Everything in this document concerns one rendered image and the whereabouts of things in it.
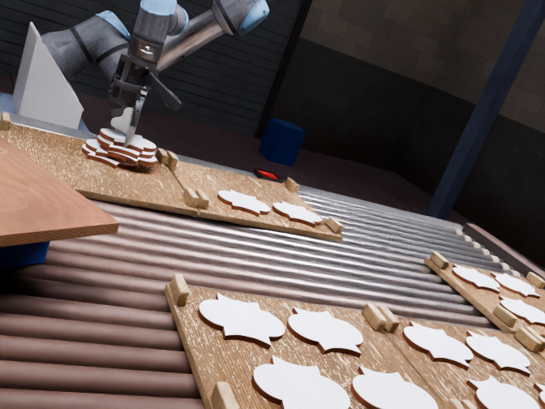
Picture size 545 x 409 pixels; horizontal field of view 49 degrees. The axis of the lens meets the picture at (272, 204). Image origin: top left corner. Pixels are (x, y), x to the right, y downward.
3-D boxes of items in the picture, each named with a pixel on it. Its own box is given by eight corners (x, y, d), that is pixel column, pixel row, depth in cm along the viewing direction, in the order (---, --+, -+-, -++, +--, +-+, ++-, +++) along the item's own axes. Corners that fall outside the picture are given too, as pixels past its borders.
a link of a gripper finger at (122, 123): (105, 141, 141) (114, 105, 142) (129, 148, 143) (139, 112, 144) (105, 139, 138) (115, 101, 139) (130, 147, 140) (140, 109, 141)
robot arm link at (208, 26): (102, 63, 190) (251, -26, 184) (126, 105, 192) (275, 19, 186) (89, 61, 178) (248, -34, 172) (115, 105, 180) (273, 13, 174)
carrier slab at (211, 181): (160, 161, 165) (162, 157, 164) (285, 189, 185) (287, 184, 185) (199, 217, 136) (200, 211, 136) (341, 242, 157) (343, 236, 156)
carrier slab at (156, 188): (-3, 127, 144) (-2, 120, 143) (158, 161, 164) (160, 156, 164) (2, 183, 115) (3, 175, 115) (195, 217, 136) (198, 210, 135)
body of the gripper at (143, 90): (108, 96, 146) (121, 49, 143) (142, 106, 149) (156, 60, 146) (107, 103, 139) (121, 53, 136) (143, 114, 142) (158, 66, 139)
